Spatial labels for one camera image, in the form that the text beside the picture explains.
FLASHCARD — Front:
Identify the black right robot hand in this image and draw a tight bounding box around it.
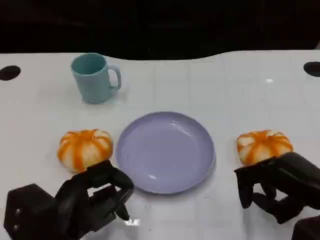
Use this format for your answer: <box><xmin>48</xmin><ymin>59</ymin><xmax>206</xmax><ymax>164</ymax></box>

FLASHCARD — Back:
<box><xmin>233</xmin><ymin>151</ymin><xmax>320</xmax><ymax>225</ymax></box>

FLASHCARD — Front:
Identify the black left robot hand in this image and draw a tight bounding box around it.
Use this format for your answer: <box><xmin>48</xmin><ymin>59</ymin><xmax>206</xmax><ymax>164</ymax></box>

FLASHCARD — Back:
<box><xmin>53</xmin><ymin>159</ymin><xmax>135</xmax><ymax>240</ymax></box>

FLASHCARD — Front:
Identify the orange white toy bread roll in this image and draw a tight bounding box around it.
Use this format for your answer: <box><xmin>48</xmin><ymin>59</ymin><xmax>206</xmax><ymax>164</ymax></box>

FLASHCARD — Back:
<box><xmin>236</xmin><ymin>129</ymin><xmax>294</xmax><ymax>166</ymax></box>
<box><xmin>56</xmin><ymin>128</ymin><xmax>114</xmax><ymax>174</ymax></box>

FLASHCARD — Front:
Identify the lilac plate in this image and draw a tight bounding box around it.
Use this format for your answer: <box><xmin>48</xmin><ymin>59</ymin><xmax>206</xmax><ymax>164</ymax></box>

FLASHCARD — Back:
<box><xmin>116</xmin><ymin>111</ymin><xmax>217</xmax><ymax>195</ymax></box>

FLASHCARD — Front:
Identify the pale green mug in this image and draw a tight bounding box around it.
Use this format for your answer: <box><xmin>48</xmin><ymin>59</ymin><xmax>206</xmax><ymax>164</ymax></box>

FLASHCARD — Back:
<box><xmin>70</xmin><ymin>52</ymin><xmax>123</xmax><ymax>105</ymax></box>

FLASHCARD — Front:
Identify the black backdrop cloth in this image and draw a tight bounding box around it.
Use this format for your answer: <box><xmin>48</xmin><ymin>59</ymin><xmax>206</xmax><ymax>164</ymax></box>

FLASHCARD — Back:
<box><xmin>0</xmin><ymin>0</ymin><xmax>320</xmax><ymax>61</ymax></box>

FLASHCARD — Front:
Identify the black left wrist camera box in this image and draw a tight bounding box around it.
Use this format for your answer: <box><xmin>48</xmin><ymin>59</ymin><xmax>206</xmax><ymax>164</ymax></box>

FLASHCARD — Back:
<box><xmin>3</xmin><ymin>183</ymin><xmax>60</xmax><ymax>240</ymax></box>

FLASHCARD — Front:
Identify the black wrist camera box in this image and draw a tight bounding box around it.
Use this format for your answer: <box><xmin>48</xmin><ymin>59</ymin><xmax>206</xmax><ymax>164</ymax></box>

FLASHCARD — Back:
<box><xmin>3</xmin><ymin>183</ymin><xmax>60</xmax><ymax>240</ymax></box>
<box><xmin>291</xmin><ymin>216</ymin><xmax>320</xmax><ymax>240</ymax></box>

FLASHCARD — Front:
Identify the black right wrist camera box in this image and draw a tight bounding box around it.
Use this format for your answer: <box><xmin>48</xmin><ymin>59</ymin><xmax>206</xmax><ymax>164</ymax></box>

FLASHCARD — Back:
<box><xmin>291</xmin><ymin>216</ymin><xmax>320</xmax><ymax>240</ymax></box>

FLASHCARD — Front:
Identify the black table cable hole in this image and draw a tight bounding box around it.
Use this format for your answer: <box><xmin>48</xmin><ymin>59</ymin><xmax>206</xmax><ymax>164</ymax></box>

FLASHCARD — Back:
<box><xmin>303</xmin><ymin>61</ymin><xmax>320</xmax><ymax>78</ymax></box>
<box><xmin>0</xmin><ymin>65</ymin><xmax>22</xmax><ymax>81</ymax></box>

